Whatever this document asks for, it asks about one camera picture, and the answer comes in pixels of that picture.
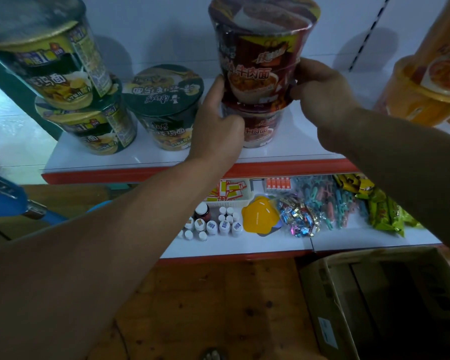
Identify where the pile of yellow-green snack packets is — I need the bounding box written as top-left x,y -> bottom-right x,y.
333,174 -> 421,237

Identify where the green instant noodle cup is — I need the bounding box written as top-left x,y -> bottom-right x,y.
0,0 -> 113,111
34,75 -> 138,156
122,64 -> 205,151

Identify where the row of small red boxes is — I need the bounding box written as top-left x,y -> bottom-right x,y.
264,177 -> 294,194

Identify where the yellow plastic object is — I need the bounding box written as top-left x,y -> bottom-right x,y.
241,196 -> 282,235

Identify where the person's right hand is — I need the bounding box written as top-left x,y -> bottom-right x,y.
290,58 -> 361,154

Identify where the blue plastic object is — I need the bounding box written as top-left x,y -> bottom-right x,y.
0,169 -> 69,226

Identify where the person's left forearm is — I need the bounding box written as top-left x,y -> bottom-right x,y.
0,158 -> 227,360

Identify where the person's left hand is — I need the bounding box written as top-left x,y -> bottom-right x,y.
187,75 -> 246,169

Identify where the bag of shiny wrapped candies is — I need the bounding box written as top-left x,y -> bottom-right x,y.
275,194 -> 322,238

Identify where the dark jar with white lid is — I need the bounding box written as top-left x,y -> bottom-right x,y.
193,202 -> 212,223

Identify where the slotted metal shelf upright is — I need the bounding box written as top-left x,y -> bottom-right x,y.
348,0 -> 393,73

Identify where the group of small white bottles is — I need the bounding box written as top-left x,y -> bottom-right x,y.
176,206 -> 245,243

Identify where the open cardboard box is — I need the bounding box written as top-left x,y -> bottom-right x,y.
299,246 -> 450,360

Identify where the person's right forearm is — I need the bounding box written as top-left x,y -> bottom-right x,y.
324,106 -> 450,261

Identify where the white shelf board red edge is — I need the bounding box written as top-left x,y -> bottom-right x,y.
41,70 -> 450,185
159,175 -> 443,266

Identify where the red instant noodle cup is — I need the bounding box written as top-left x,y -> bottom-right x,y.
222,102 -> 286,149
208,0 -> 322,114

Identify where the white basket of packets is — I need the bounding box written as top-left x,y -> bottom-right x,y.
205,178 -> 254,209

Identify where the pile of colourful plastic toys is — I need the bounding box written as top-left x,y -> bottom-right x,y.
295,175 -> 369,230

